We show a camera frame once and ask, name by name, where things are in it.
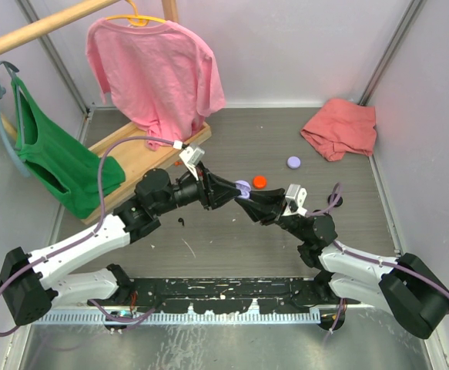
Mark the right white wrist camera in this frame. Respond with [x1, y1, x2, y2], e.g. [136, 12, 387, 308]
[283, 184, 307, 217]

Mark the green tank top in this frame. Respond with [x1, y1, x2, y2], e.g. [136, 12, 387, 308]
[10, 75, 127, 220]

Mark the grey-blue clothes hanger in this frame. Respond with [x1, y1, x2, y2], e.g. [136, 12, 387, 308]
[0, 60, 31, 177]

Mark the wooden clothes rack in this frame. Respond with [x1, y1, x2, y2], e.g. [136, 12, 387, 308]
[0, 0, 213, 227]

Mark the orange clothes hanger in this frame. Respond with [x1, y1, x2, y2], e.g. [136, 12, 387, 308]
[106, 0, 166, 27]

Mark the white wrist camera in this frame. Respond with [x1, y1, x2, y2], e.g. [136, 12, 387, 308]
[173, 140, 205, 180]
[283, 184, 307, 217]

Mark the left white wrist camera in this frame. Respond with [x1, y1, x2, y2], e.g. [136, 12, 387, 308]
[173, 140, 205, 180]

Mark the lilac earbud charging case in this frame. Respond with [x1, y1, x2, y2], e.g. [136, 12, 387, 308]
[235, 180, 251, 200]

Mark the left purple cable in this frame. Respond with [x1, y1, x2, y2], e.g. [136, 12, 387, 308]
[0, 136, 179, 337]

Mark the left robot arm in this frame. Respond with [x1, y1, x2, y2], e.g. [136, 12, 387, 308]
[0, 163, 241, 326]

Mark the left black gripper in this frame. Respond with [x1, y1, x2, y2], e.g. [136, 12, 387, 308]
[154, 161, 240, 216]

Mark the white slotted cable duct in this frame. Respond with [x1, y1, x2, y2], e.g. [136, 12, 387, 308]
[35, 308, 321, 325]

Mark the salmon folded cloth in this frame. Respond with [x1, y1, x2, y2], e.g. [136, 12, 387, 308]
[300, 98, 377, 162]

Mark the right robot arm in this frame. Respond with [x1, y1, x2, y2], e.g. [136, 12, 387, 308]
[236, 184, 449, 339]

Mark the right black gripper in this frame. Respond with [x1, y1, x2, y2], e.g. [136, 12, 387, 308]
[235, 187, 310, 243]

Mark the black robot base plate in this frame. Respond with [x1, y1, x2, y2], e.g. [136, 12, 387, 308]
[98, 277, 340, 315]

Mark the pink t-shirt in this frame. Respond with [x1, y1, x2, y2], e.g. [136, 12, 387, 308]
[85, 18, 226, 150]

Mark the orange earbud case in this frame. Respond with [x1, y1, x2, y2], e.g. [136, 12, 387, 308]
[253, 175, 267, 190]

